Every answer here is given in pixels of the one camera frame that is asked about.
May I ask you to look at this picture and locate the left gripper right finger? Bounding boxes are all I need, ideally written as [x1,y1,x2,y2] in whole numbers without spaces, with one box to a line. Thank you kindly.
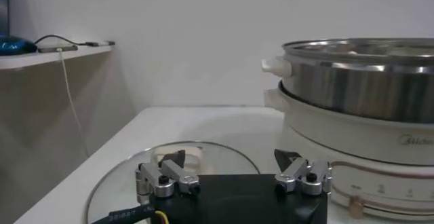
[273,149,333,196]

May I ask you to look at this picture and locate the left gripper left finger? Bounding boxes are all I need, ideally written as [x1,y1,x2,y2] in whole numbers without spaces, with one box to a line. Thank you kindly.
[135,149,201,206]

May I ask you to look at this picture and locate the round glass pot lid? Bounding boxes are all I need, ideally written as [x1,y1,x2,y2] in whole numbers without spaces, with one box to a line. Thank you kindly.
[85,140,261,224]

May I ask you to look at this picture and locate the stainless steel steamer basket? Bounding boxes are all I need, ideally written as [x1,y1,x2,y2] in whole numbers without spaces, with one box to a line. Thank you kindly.
[260,37,434,124]

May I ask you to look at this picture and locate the white electric cooking pot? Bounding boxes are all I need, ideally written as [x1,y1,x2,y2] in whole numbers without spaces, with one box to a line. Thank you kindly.
[263,81,434,222]

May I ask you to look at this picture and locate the white side table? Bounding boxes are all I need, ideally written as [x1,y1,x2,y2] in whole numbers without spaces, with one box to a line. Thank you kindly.
[0,44,113,71]

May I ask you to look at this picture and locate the black smartphone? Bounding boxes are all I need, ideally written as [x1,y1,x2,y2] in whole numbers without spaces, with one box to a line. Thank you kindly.
[37,44,79,54]

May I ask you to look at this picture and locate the blue computer mouse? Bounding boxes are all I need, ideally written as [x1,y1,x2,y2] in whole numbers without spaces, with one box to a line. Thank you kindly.
[0,35,38,56]

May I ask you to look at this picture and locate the dark laptop screen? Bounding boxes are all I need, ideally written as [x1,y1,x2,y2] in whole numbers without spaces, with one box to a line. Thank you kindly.
[0,0,10,38]

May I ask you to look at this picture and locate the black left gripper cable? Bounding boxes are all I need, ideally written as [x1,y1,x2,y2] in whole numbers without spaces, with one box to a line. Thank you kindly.
[91,204,157,224]

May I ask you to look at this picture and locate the white charging cable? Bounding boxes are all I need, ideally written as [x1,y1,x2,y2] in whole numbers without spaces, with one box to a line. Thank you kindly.
[56,48,91,158]

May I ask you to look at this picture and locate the black usb adapter with cable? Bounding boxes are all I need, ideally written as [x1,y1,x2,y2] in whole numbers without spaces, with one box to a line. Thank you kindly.
[33,34,116,48]

